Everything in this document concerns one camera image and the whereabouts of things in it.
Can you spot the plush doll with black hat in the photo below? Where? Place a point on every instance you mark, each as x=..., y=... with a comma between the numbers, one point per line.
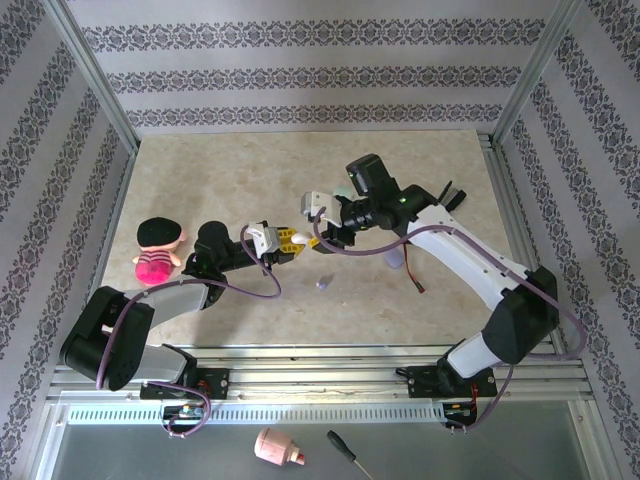
x=157, y=235

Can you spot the aluminium frame post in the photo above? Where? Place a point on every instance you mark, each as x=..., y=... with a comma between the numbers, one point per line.
x=537, y=75
x=90, y=75

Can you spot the small circuit board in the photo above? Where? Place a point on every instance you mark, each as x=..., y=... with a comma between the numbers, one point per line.
x=457, y=410
x=187, y=411

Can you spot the black folding clip tool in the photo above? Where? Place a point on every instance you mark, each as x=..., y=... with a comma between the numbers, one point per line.
x=452, y=197

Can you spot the aluminium table side rail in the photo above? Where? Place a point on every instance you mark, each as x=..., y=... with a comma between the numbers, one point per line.
x=122, y=185
x=505, y=175

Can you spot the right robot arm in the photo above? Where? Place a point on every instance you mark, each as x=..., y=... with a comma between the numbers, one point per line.
x=465, y=250

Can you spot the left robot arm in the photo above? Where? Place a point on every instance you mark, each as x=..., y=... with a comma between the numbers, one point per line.
x=170, y=300

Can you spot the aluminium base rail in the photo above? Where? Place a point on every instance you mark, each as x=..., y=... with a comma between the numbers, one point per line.
x=320, y=385

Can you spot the grey metal sheet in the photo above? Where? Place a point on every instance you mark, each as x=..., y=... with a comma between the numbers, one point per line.
x=450, y=455

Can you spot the pink toy bottle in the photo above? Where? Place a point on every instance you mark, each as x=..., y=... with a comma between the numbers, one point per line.
x=272, y=445

